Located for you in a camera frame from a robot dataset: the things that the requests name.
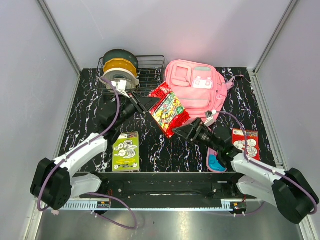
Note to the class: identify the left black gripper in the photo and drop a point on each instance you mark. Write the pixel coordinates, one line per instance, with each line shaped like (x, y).
(143, 104)

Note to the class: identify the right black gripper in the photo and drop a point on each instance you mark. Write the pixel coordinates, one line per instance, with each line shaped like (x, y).
(188, 132)

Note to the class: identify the red treehouse paperback book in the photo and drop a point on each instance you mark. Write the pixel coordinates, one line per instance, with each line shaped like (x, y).
(169, 113)

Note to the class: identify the pink student backpack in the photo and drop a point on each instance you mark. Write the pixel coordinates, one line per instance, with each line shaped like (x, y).
(199, 87)

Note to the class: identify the green paperback book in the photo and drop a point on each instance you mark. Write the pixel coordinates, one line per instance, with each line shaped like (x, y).
(126, 153)

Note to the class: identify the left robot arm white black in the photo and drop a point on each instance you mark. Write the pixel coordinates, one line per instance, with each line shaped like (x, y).
(54, 182)

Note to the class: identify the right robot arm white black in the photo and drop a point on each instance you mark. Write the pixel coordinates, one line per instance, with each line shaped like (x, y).
(287, 190)

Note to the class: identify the grey patterned plate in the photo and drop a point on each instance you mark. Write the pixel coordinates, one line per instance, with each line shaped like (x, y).
(130, 84)

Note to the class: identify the white rimmed plate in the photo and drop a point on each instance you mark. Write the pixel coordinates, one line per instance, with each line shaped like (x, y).
(118, 73)

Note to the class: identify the pink cartoon pencil case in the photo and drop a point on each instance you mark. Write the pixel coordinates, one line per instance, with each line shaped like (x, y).
(212, 163)

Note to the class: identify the yellow dotted plate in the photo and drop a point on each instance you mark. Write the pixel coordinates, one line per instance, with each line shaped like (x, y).
(120, 63)

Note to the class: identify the dark green plate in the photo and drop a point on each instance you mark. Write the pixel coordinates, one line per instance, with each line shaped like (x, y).
(120, 53)

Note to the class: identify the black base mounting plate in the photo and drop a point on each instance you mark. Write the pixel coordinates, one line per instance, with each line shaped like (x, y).
(125, 185)

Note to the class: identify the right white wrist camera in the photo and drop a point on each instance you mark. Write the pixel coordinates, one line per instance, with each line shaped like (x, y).
(210, 117)

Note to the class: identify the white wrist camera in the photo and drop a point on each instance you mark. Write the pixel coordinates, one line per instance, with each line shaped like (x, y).
(120, 85)
(210, 117)

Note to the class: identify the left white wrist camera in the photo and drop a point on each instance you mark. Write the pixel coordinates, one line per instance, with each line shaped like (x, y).
(120, 85)

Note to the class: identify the metal wire dish rack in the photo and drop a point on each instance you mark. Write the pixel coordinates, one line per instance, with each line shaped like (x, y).
(150, 74)

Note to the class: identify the aluminium frame rail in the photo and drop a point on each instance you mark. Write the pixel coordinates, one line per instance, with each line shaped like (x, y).
(95, 201)

